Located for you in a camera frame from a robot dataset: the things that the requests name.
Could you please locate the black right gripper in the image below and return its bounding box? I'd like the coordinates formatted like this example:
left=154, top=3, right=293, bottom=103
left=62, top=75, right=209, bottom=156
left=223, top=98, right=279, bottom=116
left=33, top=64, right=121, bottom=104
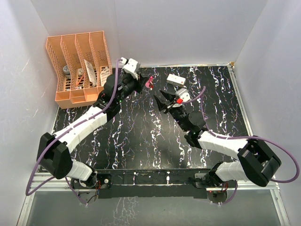
left=155, top=89, right=189, bottom=132

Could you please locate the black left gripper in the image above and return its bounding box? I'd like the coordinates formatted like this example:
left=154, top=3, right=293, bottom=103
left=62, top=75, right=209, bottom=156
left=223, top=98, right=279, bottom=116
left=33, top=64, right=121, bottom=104
left=117, top=72, right=149, bottom=104

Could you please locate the pink strap keychain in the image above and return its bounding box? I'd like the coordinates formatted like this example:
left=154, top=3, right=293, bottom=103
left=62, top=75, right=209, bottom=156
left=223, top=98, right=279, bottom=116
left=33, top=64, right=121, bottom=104
left=145, top=76, right=153, bottom=90

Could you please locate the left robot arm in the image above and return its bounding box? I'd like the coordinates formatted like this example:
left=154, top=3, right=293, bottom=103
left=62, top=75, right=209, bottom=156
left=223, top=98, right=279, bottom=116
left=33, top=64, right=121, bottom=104
left=37, top=72, right=149, bottom=188

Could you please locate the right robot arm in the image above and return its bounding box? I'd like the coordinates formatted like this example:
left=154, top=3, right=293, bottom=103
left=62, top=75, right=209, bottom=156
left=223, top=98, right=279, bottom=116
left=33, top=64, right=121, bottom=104
left=154, top=89, right=282, bottom=187

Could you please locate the white cardboard box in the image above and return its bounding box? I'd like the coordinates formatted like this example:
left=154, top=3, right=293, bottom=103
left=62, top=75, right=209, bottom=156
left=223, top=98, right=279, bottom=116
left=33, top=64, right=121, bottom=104
left=166, top=74, right=186, bottom=88

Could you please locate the white pouch in organizer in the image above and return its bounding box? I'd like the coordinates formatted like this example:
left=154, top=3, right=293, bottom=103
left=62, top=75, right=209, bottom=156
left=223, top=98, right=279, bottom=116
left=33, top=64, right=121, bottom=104
left=100, top=67, right=111, bottom=86

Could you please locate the white packet in organizer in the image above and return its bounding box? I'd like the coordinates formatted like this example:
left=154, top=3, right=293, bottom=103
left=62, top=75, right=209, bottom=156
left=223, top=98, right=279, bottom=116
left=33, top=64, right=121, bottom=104
left=84, top=60, right=97, bottom=86

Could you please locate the orange plastic file organizer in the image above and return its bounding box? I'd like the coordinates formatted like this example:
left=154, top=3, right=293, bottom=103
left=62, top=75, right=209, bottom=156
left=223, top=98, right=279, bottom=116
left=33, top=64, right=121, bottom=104
left=46, top=31, right=112, bottom=109

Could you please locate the round tin in organizer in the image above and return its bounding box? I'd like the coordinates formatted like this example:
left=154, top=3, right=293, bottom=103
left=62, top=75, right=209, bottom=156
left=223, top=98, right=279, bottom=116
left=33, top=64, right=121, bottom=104
left=63, top=65, right=71, bottom=76

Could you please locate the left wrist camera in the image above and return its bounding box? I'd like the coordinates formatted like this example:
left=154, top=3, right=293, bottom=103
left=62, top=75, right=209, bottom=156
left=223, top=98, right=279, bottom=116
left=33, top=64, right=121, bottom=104
left=121, top=57, right=141, bottom=80

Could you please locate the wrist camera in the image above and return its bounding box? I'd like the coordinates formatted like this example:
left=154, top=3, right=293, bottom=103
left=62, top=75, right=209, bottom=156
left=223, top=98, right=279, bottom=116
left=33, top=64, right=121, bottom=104
left=175, top=88, right=190, bottom=104
left=121, top=57, right=141, bottom=80

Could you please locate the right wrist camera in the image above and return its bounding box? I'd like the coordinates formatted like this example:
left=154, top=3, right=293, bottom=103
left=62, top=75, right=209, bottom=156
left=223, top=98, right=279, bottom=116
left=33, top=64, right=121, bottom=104
left=175, top=88, right=190, bottom=104

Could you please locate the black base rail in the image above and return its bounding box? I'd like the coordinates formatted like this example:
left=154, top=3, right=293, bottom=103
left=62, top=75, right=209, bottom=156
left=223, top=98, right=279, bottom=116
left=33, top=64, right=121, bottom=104
left=70, top=168, right=238, bottom=200

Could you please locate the aluminium frame rail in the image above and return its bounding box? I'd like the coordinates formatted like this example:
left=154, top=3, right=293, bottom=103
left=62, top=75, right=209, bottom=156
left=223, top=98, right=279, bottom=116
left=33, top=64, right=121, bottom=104
left=17, top=171, right=291, bottom=226

